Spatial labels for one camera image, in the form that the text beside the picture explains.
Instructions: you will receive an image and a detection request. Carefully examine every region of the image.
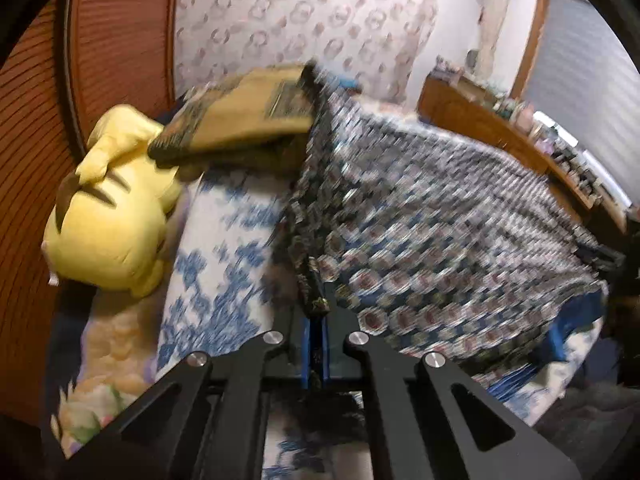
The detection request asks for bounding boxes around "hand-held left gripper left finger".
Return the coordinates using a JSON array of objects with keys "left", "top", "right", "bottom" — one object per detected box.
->
[{"left": 65, "top": 305, "right": 321, "bottom": 480}]

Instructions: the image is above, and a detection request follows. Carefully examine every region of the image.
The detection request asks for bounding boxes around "wooden louvered wardrobe door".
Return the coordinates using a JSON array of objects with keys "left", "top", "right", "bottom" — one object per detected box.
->
[{"left": 0, "top": 0, "right": 184, "bottom": 426}]

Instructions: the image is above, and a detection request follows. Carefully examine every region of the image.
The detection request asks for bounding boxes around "long wooden cabinet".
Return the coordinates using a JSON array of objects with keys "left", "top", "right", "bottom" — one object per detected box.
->
[{"left": 417, "top": 75, "right": 628, "bottom": 233}]

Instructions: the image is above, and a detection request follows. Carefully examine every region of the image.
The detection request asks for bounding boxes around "navy circle-patterned satin robe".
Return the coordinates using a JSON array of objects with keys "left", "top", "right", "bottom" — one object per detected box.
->
[{"left": 282, "top": 62, "right": 626, "bottom": 401}]

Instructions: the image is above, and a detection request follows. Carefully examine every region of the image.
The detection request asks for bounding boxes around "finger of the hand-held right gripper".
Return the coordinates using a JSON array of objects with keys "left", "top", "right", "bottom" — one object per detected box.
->
[{"left": 580, "top": 246, "right": 626, "bottom": 274}]

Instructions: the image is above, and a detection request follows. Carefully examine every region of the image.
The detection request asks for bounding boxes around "clutter of bottles and boxes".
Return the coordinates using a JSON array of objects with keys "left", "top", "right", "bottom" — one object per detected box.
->
[{"left": 435, "top": 55, "right": 632, "bottom": 207}]

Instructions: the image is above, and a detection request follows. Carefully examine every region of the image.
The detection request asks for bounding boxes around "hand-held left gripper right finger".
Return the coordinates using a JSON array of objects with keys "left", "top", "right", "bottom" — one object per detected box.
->
[{"left": 318, "top": 305, "right": 582, "bottom": 480}]

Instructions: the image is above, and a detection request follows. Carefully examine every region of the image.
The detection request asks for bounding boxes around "gold patterned pillow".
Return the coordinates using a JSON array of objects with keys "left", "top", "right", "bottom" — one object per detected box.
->
[{"left": 147, "top": 65, "right": 321, "bottom": 181}]

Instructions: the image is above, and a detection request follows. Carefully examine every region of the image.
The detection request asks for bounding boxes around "bed with floral sheet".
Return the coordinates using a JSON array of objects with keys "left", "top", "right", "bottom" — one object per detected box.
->
[{"left": 55, "top": 167, "right": 616, "bottom": 480}]

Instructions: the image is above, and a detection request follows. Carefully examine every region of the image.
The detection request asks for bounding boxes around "yellow plush toy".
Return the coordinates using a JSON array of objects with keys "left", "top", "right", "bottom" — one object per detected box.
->
[{"left": 42, "top": 104, "right": 186, "bottom": 299}]

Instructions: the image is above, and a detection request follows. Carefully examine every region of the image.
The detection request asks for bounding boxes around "beige lace curtain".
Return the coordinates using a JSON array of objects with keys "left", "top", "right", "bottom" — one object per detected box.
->
[{"left": 475, "top": 0, "right": 504, "bottom": 81}]

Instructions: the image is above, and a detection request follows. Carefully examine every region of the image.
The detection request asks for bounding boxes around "window with grey blind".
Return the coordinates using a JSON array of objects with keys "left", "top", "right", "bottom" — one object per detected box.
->
[{"left": 510, "top": 0, "right": 640, "bottom": 211}]

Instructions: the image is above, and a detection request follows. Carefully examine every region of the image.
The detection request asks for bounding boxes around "sheer circle-patterned curtain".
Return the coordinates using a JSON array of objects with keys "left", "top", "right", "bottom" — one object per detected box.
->
[{"left": 175, "top": 0, "right": 439, "bottom": 106}]

